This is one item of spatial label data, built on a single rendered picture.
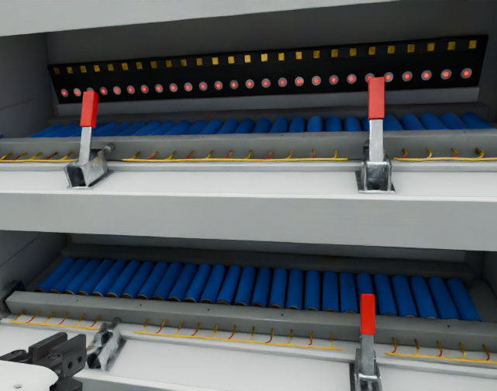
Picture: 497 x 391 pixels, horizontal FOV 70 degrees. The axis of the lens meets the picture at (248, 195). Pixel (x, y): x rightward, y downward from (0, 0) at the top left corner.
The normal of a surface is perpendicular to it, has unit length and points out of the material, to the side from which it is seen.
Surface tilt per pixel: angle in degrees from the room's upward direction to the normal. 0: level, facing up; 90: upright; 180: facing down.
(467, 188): 19
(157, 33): 90
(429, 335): 109
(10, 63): 90
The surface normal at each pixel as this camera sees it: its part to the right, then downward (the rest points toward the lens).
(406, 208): -0.18, 0.47
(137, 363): -0.08, -0.88
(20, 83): 0.98, 0.02
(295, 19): -0.21, 0.16
